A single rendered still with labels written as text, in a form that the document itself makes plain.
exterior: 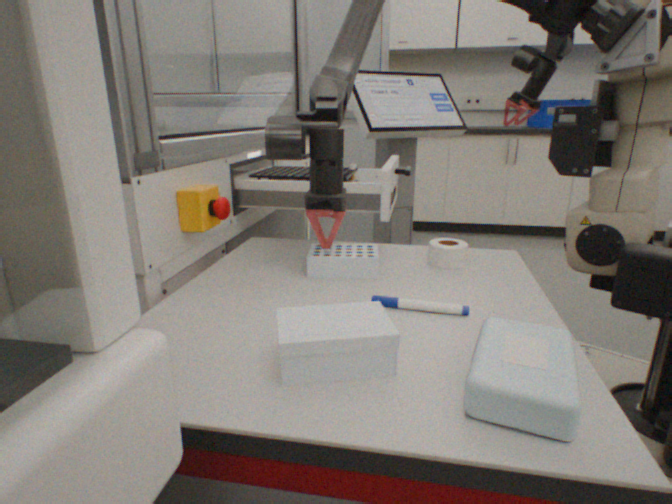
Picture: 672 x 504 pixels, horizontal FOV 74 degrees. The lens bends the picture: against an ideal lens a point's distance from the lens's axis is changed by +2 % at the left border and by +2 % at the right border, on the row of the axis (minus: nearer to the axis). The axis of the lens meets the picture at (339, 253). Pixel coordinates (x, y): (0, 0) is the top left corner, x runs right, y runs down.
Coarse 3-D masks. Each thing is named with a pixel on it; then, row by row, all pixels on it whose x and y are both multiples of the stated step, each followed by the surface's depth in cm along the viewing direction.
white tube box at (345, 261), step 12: (312, 252) 78; (336, 252) 79; (348, 252) 79; (360, 252) 79; (372, 252) 78; (312, 264) 76; (324, 264) 76; (336, 264) 76; (348, 264) 75; (360, 264) 75; (372, 264) 75; (312, 276) 76; (324, 276) 76; (336, 276) 76; (348, 276) 76; (360, 276) 76; (372, 276) 76
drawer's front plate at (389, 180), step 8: (392, 160) 102; (384, 168) 88; (392, 168) 93; (384, 176) 88; (392, 176) 94; (384, 184) 88; (392, 184) 96; (384, 192) 89; (384, 200) 89; (384, 208) 90; (392, 208) 100; (384, 216) 90
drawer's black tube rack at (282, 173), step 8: (272, 168) 109; (280, 168) 109; (288, 168) 111; (296, 168) 110; (304, 168) 110; (344, 168) 111; (256, 176) 99; (264, 176) 98; (272, 176) 98; (280, 176) 98; (288, 176) 97; (296, 176) 97; (304, 176) 97
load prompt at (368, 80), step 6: (366, 78) 182; (372, 78) 184; (378, 78) 185; (384, 78) 187; (390, 78) 188; (396, 78) 190; (402, 78) 192; (408, 78) 193; (414, 78) 195; (366, 84) 181; (372, 84) 182; (378, 84) 184; (384, 84) 185; (390, 84) 187; (396, 84) 188; (402, 84) 190; (408, 84) 191; (414, 84) 193; (420, 84) 195
